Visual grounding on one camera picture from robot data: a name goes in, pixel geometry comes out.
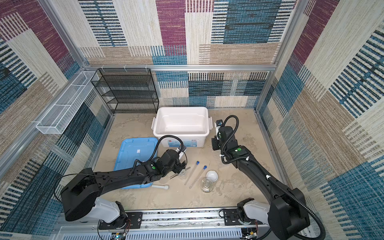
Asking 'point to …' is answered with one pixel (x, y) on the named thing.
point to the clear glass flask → (206, 185)
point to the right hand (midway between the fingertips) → (217, 138)
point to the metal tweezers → (177, 174)
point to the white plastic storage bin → (192, 124)
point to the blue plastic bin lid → (131, 149)
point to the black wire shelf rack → (127, 90)
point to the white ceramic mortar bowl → (213, 175)
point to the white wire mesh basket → (55, 120)
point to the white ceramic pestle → (166, 187)
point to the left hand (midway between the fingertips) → (179, 155)
